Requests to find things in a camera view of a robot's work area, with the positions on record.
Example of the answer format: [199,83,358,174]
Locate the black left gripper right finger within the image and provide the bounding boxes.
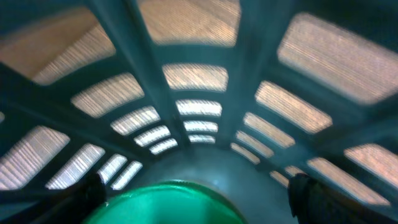
[287,173,397,224]

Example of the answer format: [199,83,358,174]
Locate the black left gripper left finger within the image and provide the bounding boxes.
[1,173,107,223]

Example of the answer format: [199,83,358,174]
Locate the green lid glass jar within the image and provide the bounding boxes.
[83,180,247,224]

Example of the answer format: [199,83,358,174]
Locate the grey plastic mesh basket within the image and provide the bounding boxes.
[1,1,397,223]

